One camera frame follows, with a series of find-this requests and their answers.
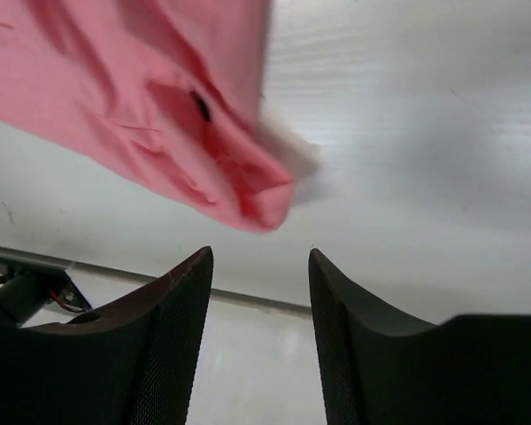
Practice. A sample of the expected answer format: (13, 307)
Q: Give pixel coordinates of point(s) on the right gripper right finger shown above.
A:
(380, 365)

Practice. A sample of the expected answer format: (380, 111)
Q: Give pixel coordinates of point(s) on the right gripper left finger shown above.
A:
(131, 361)

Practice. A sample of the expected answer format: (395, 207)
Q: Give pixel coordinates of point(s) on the light pink t shirt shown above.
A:
(163, 93)

